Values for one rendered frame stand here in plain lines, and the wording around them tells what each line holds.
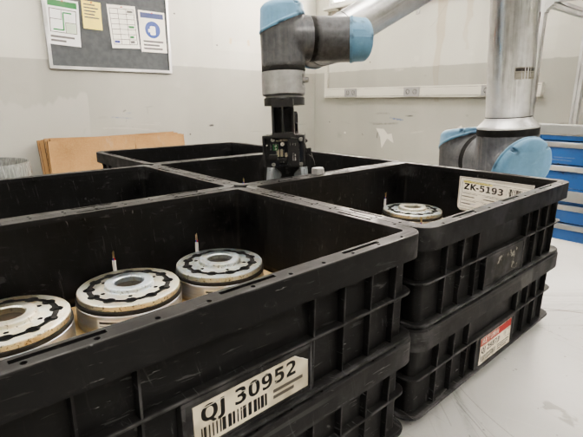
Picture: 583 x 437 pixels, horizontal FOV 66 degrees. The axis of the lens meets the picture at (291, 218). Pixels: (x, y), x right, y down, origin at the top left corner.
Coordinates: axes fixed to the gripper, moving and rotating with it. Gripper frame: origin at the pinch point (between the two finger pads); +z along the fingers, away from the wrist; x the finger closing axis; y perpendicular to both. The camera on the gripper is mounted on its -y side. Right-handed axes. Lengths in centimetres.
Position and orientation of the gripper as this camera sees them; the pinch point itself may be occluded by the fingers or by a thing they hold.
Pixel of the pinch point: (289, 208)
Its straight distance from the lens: 84.2
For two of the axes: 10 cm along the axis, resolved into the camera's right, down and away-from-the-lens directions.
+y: -0.7, 2.2, -9.7
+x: 10.0, -0.2, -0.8
